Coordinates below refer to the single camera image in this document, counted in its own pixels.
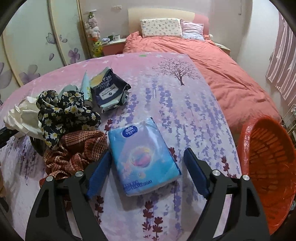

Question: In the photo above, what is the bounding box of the white cloth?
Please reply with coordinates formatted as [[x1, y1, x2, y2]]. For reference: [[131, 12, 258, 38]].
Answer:
[[4, 96, 43, 140]]

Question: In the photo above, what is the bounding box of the black daisy print cloth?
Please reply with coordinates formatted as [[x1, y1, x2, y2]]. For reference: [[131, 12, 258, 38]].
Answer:
[[36, 90, 101, 150]]

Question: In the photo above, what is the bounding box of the rust red patterned cloth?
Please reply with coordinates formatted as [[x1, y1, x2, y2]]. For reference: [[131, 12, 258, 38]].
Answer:
[[43, 130, 108, 180]]

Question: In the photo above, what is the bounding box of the green sock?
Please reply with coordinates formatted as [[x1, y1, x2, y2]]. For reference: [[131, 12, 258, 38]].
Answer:
[[58, 85, 79, 98]]

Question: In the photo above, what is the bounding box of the blue tissue pack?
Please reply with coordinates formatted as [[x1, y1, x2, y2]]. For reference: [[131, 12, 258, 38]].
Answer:
[[108, 118, 182, 196]]

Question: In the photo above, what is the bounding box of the navy snack bag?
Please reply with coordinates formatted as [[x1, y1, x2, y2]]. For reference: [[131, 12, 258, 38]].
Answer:
[[90, 67, 131, 113]]

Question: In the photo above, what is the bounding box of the orange plastic basket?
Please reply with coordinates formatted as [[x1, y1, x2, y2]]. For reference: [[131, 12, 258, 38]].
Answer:
[[237, 115, 295, 235]]

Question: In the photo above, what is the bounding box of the floral wardrobe sliding door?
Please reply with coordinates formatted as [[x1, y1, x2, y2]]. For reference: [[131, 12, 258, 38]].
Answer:
[[1, 0, 89, 102]]

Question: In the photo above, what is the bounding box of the salmon pink duvet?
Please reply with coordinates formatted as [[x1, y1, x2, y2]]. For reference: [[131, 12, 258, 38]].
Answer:
[[123, 32, 281, 133]]

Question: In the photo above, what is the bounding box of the hanging plush toy stack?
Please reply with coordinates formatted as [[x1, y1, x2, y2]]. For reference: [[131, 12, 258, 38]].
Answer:
[[84, 10, 103, 58]]

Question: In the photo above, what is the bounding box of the pink bedside table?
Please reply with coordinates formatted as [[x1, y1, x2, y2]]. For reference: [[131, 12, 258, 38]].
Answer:
[[103, 39, 126, 56]]

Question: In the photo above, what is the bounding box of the white mug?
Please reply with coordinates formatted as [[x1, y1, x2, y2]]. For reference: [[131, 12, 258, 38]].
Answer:
[[112, 35, 121, 41]]

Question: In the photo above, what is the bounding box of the pink striped curtain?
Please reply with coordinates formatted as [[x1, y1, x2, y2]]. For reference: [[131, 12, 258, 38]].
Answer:
[[265, 14, 296, 105]]

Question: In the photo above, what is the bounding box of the pink floral tablecloth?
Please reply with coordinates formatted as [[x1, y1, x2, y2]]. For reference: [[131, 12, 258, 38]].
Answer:
[[1, 53, 241, 240]]

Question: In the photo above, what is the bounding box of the right bedside table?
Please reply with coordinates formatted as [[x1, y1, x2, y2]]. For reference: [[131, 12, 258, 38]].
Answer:
[[215, 42, 231, 56]]

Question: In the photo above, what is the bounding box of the cream pink headboard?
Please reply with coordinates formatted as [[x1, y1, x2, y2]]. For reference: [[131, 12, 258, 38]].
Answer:
[[128, 8, 209, 35]]

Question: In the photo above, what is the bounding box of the floral white pillow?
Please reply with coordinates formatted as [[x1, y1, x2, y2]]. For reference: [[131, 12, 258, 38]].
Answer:
[[140, 18, 183, 38]]

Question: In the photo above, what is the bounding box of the pink striped pillow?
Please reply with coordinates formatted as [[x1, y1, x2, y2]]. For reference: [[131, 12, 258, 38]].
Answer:
[[180, 19, 204, 41]]

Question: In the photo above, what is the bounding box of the white wire rack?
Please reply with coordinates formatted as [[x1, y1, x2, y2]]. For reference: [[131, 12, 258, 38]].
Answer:
[[281, 103, 296, 148]]

